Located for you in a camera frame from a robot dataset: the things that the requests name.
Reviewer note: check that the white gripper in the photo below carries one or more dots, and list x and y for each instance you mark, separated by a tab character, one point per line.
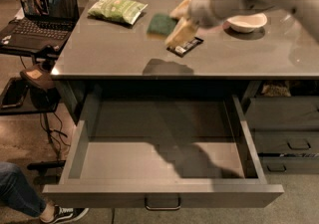
206	6

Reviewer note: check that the green yellow sponge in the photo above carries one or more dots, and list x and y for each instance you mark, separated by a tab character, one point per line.
161	24

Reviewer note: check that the open grey top drawer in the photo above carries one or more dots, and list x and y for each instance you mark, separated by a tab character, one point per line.
124	150

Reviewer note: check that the black snack bar wrapper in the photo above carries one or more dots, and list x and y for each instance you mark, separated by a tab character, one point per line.
183	49

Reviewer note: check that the white bowl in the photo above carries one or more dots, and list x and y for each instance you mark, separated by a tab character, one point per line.
247	24

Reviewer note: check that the green chip bag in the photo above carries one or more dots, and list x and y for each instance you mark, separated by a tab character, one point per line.
119	11

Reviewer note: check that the black laptop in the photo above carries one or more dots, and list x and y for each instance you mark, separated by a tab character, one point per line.
47	24

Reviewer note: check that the black controller with note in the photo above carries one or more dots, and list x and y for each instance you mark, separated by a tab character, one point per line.
38	77

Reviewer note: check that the black laptop stand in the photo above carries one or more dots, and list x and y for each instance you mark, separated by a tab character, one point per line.
38	101

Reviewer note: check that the dark tablet on shelf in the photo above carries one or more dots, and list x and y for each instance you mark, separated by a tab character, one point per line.
14	94

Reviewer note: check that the black white sneaker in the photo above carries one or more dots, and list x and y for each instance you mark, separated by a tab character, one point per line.
62	215

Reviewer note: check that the person leg in jeans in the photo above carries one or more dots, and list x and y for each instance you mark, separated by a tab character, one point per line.
17	193

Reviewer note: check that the metal drawer handle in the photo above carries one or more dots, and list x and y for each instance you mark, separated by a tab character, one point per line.
153	203

